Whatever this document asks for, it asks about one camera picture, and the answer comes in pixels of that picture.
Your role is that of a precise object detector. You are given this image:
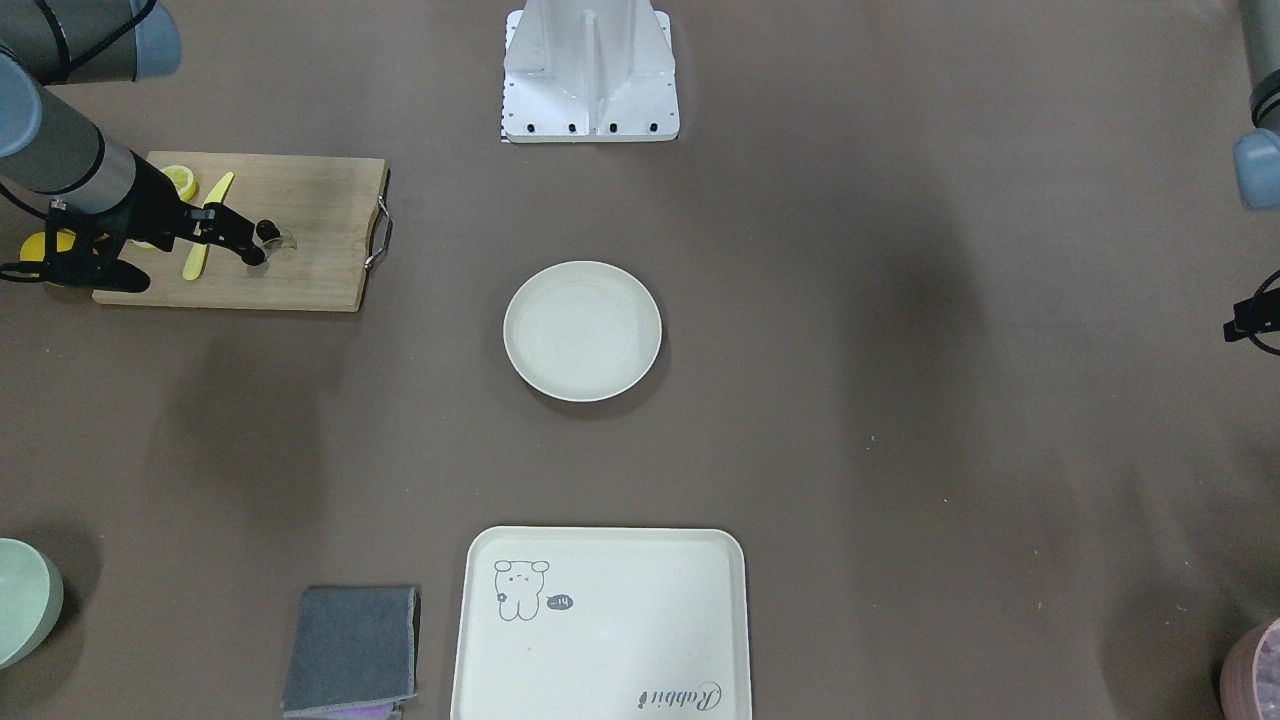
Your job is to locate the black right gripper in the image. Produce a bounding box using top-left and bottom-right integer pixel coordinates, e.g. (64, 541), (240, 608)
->
(29, 158), (268, 293)

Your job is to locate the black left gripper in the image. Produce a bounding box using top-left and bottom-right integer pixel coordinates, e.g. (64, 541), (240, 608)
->
(1222, 293), (1279, 343)

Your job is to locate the dark red cherry pair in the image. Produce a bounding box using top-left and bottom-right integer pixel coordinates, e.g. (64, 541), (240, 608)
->
(252, 219), (298, 264)

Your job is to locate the beige round plate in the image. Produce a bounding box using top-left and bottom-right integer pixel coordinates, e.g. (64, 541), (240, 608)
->
(502, 260), (664, 404)

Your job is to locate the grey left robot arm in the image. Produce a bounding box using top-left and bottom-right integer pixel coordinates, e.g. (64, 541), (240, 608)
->
(206, 1), (1277, 352)

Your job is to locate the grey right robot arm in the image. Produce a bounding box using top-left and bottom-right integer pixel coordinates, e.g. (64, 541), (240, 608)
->
(1, 1), (268, 293)

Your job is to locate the cream rabbit tray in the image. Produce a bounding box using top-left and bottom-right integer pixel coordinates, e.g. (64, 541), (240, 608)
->
(451, 527), (754, 719)

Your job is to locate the yellow plastic knife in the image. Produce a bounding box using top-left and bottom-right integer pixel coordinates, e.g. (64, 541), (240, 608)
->
(180, 172), (236, 281)

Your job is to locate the upper lemon slice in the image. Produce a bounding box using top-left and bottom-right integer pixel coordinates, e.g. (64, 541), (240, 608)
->
(160, 164), (198, 202)

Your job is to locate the bamboo cutting board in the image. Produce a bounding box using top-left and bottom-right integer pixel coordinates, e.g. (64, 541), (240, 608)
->
(92, 151), (389, 313)

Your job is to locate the lower yellow lemon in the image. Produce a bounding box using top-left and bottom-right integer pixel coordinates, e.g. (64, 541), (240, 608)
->
(19, 229), (102, 288)

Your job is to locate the pink container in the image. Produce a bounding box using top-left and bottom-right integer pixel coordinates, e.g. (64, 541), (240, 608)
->
(1219, 619), (1279, 719)

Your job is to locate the pale green bowl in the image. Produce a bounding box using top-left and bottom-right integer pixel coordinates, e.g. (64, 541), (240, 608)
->
(1, 538), (64, 669)

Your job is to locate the grey folded cloth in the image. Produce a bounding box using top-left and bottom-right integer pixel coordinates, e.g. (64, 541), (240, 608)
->
(282, 585), (419, 719)

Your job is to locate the white metal robot base mount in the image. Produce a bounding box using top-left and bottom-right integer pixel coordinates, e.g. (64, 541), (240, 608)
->
(500, 1), (681, 143)

